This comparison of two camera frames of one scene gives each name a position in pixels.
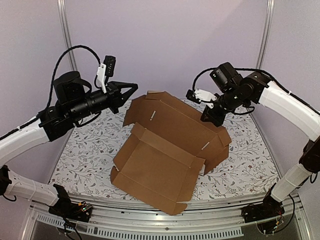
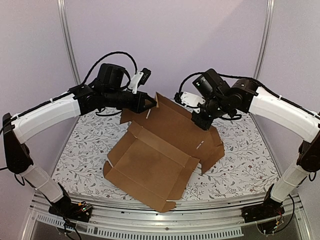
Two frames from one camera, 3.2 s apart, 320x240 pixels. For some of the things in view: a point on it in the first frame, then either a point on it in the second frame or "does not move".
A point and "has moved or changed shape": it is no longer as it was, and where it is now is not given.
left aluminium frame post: x=65 y=23 does not move
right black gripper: x=213 y=113 to x=202 y=120
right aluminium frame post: x=265 y=32 does not move
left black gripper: x=116 y=99 to x=139 y=105
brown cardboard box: x=156 y=163 has moved or changed shape
